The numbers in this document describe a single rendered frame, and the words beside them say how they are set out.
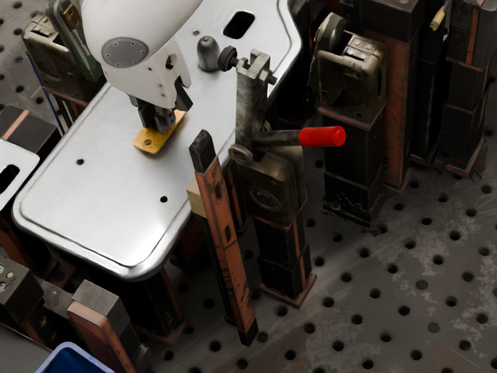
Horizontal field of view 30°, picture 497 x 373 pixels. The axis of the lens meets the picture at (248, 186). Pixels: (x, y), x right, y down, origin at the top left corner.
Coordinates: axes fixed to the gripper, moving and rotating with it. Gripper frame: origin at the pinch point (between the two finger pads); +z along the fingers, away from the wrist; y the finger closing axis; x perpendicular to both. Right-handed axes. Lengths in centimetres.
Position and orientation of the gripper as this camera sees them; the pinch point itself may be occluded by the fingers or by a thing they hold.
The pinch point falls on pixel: (157, 113)
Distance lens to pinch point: 119.2
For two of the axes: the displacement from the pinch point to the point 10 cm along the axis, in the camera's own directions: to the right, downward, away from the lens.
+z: 1.0, 5.4, 8.4
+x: -4.9, 7.6, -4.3
